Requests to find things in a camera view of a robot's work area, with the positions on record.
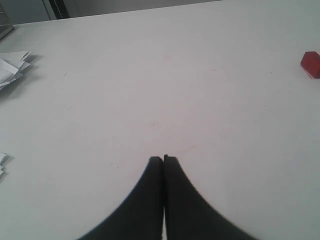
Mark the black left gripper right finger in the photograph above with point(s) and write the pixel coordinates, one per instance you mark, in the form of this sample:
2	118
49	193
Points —
188	216

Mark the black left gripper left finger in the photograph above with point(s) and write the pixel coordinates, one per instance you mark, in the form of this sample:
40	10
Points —
140	216

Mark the red stamp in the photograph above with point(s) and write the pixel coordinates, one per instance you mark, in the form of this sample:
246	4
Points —
311	64

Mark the white paper scraps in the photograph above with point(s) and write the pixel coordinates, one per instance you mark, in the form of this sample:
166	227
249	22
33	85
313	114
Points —
3	158

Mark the pile of white papers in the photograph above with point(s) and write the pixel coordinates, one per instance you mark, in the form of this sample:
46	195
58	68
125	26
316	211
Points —
12	65

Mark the dark post in background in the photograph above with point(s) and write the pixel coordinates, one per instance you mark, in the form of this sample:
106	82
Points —
59	9

